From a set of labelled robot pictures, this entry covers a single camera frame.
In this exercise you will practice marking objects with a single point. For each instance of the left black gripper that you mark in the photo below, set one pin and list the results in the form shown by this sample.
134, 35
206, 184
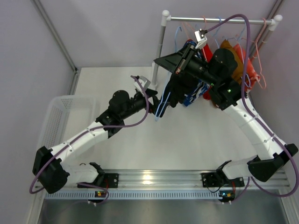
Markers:
151, 97

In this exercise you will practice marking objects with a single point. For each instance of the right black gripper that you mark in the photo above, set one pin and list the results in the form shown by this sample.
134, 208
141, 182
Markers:
185, 58

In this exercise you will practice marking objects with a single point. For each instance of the black trousers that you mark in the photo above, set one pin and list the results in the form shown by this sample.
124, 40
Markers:
178, 87

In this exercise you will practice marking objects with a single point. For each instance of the light blue wire hanger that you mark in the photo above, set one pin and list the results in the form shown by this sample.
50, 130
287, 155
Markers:
163, 101

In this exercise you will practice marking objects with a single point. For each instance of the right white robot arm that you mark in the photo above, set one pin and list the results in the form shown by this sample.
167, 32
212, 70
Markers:
271, 152

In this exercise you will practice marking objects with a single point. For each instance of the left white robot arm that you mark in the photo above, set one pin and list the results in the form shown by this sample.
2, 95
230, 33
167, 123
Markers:
52, 167

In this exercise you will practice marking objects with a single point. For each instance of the empty pink hanger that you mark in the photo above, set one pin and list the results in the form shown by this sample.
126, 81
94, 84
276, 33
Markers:
260, 78

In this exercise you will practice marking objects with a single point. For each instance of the red garment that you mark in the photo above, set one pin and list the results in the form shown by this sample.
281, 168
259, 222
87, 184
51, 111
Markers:
206, 88

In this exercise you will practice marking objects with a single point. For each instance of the blue white patterned shorts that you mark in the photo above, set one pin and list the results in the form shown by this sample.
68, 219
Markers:
197, 92

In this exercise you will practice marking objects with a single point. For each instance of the silver clothes rack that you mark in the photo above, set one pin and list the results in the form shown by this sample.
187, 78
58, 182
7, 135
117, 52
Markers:
234, 19

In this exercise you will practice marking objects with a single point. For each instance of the brown garment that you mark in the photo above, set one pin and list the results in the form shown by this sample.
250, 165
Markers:
226, 67

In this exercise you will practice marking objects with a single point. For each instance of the white plastic basket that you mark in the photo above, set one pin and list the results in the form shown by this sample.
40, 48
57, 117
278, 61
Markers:
66, 116

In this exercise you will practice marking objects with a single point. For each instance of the coral orange garment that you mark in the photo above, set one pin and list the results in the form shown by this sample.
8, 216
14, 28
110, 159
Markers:
250, 71

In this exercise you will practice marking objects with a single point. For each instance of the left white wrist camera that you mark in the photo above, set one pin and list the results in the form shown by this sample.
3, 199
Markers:
142, 83

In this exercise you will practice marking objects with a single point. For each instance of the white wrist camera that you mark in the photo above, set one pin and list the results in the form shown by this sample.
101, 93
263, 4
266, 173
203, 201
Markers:
142, 83
200, 38

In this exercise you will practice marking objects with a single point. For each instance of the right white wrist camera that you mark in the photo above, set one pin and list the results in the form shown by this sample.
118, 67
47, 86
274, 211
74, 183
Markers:
200, 38

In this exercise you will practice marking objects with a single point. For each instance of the aluminium mounting rail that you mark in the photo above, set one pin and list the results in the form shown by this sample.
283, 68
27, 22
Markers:
184, 179

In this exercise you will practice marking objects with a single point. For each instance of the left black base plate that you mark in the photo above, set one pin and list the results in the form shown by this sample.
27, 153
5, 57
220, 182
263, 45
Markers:
107, 180

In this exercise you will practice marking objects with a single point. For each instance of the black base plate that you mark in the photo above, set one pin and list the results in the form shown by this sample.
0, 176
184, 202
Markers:
216, 180
107, 180

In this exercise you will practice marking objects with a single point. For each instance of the grey slotted cable duct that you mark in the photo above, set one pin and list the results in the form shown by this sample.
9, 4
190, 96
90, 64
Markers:
139, 194

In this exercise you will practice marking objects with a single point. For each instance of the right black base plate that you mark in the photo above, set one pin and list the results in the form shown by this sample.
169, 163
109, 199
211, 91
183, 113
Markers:
216, 180

